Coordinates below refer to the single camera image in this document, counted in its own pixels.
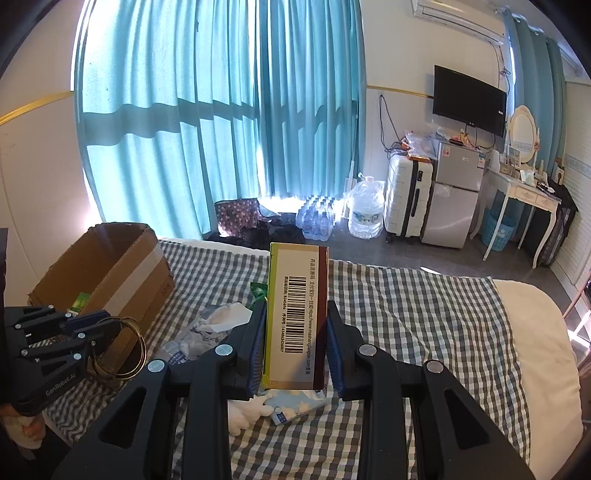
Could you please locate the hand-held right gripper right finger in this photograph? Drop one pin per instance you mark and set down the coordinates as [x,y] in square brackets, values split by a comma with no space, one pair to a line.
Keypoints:
[333,355]

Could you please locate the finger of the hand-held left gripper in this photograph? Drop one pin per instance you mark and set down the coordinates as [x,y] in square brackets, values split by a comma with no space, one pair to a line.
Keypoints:
[85,319]
[60,357]

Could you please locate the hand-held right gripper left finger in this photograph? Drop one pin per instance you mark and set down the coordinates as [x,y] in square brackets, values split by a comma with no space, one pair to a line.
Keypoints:
[249,353]

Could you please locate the brown cardboard box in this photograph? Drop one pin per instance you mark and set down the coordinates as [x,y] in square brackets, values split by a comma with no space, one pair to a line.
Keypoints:
[129,277]

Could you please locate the blue white tissue packet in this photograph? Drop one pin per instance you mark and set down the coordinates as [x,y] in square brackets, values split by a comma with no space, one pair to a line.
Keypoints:
[295,404]

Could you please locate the small white barcode box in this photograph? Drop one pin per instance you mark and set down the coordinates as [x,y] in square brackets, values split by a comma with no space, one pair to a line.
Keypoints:
[295,300]

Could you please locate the green paper box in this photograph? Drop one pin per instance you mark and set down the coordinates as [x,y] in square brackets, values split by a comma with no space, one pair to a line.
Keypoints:
[81,301]

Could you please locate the crumpled patterned plastic packet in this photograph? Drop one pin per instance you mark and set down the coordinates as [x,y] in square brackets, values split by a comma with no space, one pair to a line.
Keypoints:
[217,323]

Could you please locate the green plastic wrapper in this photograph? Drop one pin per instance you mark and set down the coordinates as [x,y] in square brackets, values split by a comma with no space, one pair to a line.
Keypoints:
[259,293]

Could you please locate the checkered blanket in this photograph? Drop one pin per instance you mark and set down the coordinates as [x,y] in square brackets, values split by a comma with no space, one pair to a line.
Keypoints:
[415,323]

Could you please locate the black clothes pile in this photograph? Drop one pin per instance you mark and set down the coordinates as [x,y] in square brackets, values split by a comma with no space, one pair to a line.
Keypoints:
[258,233]

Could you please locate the polka dot bag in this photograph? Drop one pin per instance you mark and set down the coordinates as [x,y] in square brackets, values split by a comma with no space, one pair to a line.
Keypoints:
[235,217]

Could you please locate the pack of water bottles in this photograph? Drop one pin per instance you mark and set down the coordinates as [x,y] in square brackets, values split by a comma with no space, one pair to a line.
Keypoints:
[316,219]

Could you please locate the large clear water jug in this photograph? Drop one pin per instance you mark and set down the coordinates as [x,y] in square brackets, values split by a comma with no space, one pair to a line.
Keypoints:
[365,212]

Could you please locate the white suitcase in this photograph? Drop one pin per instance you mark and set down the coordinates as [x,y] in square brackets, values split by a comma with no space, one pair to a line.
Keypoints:
[401,198]

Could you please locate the silver small fridge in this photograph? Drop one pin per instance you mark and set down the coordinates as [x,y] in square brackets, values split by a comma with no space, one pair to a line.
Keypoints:
[452,203]

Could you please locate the blue laundry basket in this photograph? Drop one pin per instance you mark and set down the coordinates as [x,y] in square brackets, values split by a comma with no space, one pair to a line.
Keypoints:
[498,230]

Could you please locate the teal window curtain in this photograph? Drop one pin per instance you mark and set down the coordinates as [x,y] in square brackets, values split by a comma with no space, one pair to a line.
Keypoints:
[184,115]

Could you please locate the clear plastic bags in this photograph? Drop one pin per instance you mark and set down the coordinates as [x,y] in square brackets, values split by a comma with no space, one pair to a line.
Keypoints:
[420,145]

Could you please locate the white dressing table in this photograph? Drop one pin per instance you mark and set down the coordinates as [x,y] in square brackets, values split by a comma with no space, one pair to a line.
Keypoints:
[521,189]

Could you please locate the black hanging garment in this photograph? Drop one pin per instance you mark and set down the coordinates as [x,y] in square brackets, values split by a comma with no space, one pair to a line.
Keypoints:
[561,203]

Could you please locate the oval white mirror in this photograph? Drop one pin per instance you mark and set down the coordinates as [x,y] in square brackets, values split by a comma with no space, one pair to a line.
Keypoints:
[524,134]

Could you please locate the narrow teal side curtain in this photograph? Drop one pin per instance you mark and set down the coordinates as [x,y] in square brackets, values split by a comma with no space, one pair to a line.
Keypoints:
[535,83]

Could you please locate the white air conditioner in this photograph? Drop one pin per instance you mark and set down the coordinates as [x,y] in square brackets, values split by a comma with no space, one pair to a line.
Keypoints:
[457,18]

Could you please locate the black wall television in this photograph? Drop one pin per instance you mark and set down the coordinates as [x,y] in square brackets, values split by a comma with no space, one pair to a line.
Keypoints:
[468,99]

